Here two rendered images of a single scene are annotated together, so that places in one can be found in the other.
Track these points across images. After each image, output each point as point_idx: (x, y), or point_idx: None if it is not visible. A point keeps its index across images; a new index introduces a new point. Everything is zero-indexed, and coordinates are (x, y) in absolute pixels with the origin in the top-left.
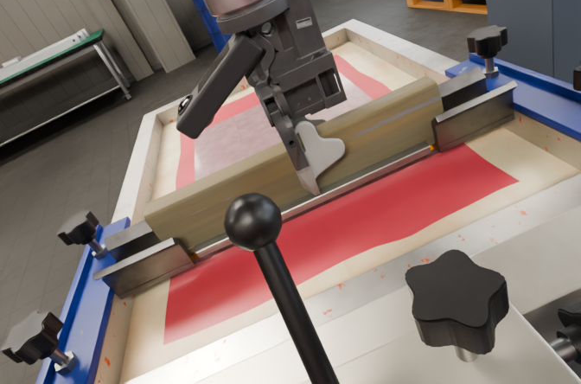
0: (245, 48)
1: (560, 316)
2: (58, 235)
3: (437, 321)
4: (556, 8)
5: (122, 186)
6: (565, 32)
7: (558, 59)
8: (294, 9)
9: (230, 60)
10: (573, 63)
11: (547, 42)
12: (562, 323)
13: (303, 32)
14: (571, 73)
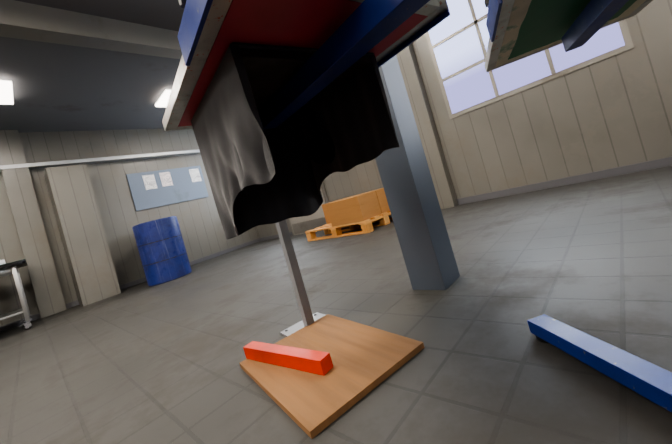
0: None
1: None
2: None
3: None
4: (394, 107)
5: (176, 73)
6: (401, 121)
7: (402, 132)
8: None
9: None
10: (408, 138)
11: (395, 124)
12: None
13: None
14: (409, 143)
